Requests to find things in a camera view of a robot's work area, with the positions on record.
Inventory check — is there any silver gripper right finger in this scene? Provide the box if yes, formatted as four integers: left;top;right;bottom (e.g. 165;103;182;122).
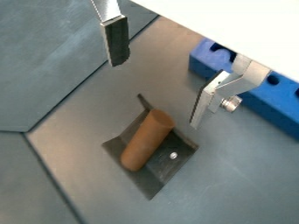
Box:
189;54;271;129

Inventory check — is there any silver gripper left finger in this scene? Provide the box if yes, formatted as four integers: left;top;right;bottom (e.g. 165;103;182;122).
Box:
89;0;129;67

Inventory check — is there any brown round cylinder peg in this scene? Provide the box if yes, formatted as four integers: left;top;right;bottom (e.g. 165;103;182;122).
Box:
120;109;174;172

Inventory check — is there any blue shape sorter block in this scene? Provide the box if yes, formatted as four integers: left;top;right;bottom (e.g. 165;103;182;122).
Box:
189;38;299;140

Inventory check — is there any dark grey curved cradle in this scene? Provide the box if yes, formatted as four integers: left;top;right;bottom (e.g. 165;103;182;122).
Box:
102;94;198;200

